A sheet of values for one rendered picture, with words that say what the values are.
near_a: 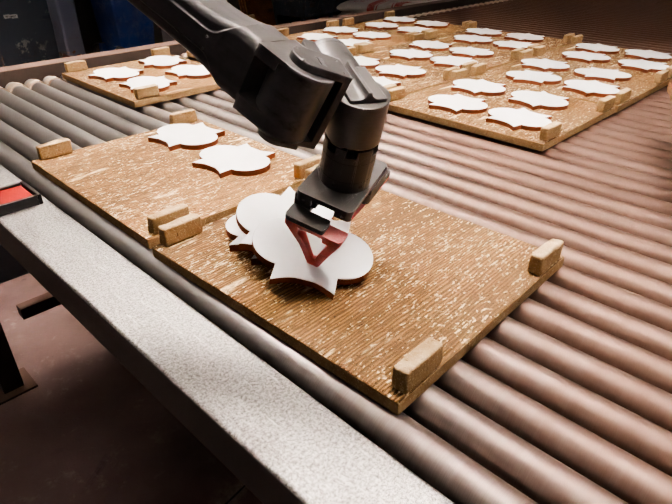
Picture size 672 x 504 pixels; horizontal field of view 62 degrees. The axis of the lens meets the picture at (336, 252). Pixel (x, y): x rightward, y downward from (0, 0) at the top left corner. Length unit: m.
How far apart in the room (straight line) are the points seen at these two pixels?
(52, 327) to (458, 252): 1.84
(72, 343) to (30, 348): 0.14
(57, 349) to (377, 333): 1.75
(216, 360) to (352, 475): 0.20
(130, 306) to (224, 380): 0.18
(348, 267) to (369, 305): 0.06
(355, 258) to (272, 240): 0.10
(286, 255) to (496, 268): 0.26
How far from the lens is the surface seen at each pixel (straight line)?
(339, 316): 0.61
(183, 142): 1.11
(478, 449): 0.54
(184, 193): 0.92
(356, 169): 0.58
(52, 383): 2.10
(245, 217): 0.71
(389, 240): 0.76
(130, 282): 0.75
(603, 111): 1.42
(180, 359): 0.61
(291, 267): 0.65
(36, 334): 2.35
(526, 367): 0.61
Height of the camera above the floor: 1.31
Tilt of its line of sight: 31 degrees down
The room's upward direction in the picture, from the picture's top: straight up
